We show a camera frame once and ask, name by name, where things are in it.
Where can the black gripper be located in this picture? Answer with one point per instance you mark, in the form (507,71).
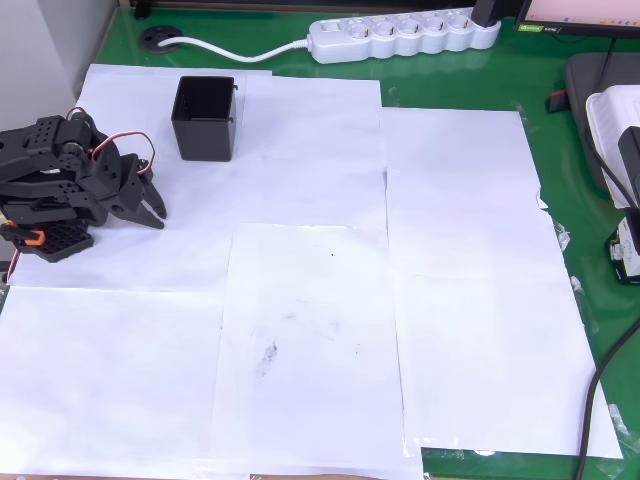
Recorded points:
(131,196)

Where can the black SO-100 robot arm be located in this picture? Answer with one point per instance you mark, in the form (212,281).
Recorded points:
(30,195)

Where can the black open box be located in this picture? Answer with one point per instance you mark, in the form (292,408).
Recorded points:
(205,140)

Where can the white paper sheet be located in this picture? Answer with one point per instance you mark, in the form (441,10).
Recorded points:
(310,150)
(165,260)
(500,375)
(100,375)
(310,375)
(460,190)

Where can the white power strip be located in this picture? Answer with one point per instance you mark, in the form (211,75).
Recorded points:
(400,42)

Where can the black plug adapter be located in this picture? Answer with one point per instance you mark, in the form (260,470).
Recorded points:
(485,10)

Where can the white device at right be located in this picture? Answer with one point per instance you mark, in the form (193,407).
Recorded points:
(607,120)

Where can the black computer monitor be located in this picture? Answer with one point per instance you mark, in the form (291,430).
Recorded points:
(575,10)

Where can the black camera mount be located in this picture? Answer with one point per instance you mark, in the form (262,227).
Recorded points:
(631,150)

